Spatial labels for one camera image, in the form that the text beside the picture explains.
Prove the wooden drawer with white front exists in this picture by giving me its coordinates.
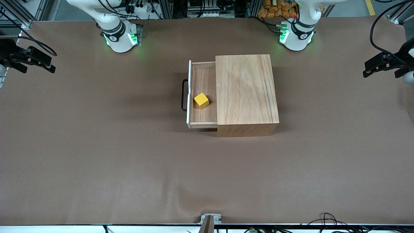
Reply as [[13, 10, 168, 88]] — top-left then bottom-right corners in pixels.
[[187, 60, 218, 129]]

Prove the yellow block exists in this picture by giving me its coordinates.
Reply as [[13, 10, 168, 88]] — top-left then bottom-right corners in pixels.
[[193, 92, 210, 110]]

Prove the white power strip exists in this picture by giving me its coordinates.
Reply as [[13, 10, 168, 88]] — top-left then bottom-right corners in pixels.
[[125, 0, 148, 13]]

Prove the orange lumpy objects pile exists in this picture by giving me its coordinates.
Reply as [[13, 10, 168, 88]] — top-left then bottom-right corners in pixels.
[[258, 0, 298, 19]]

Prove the light wooden cabinet box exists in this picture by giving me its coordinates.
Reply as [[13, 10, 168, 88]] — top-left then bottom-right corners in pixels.
[[215, 54, 280, 138]]

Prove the brown table cover mat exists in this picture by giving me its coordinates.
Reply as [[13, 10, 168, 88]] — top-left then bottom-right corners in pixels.
[[0, 16, 414, 226]]

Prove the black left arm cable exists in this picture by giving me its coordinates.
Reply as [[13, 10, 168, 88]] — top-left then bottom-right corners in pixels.
[[370, 0, 414, 58]]

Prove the aluminium frame rail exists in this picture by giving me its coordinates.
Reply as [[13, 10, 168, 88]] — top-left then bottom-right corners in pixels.
[[387, 0, 414, 25], [0, 0, 49, 29]]

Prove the black looped cable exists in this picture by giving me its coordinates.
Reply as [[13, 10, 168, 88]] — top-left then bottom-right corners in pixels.
[[307, 213, 349, 227]]

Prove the grey clamp bracket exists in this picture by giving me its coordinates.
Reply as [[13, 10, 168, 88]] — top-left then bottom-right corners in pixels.
[[200, 214, 222, 225]]

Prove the brown camera post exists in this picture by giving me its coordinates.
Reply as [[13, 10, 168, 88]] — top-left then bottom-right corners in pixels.
[[198, 216, 214, 233]]

